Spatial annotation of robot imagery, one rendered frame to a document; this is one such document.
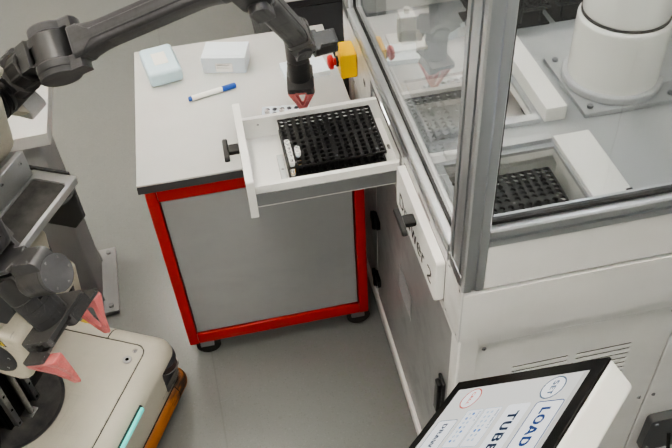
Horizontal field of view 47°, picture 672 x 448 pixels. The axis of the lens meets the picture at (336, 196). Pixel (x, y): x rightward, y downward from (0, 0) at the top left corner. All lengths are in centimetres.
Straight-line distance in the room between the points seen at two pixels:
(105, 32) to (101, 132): 200
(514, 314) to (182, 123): 105
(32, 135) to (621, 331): 153
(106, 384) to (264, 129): 81
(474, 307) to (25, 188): 87
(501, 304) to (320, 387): 106
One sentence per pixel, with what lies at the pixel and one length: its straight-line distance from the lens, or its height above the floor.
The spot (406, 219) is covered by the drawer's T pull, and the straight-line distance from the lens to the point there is 153.
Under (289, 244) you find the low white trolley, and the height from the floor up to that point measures 45.
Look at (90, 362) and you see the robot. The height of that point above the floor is 28.
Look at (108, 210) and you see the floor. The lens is 305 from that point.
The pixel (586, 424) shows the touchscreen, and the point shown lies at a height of 119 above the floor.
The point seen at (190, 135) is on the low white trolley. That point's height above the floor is 76.
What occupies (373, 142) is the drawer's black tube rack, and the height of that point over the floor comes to 90.
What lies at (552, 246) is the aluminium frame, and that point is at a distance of 136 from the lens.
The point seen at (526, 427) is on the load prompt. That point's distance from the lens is 100.
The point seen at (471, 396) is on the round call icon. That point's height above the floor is 101.
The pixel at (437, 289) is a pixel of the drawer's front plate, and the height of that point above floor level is 86.
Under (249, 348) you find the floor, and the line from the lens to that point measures 249.
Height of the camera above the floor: 200
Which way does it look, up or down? 43 degrees down
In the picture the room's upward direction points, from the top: 4 degrees counter-clockwise
